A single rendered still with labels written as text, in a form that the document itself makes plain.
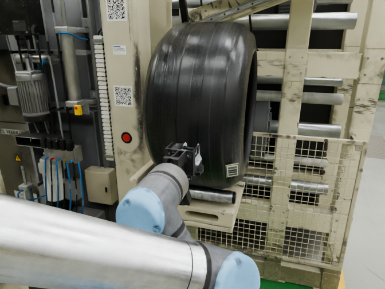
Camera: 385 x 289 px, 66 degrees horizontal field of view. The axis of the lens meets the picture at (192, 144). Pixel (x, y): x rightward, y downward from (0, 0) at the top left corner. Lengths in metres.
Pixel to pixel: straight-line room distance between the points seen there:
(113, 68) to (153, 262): 0.84
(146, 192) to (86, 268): 0.20
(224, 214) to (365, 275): 1.46
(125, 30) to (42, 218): 0.83
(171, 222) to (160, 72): 0.47
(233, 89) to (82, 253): 0.59
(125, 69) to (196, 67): 0.34
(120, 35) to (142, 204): 0.71
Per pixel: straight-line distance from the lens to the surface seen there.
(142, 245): 0.39
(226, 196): 1.02
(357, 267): 2.37
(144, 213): 0.51
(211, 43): 0.88
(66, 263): 0.35
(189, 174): 0.71
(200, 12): 1.41
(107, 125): 1.19
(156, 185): 0.55
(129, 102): 1.11
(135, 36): 1.07
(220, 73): 0.81
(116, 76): 1.12
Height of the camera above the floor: 1.41
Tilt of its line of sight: 20 degrees down
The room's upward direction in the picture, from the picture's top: straight up
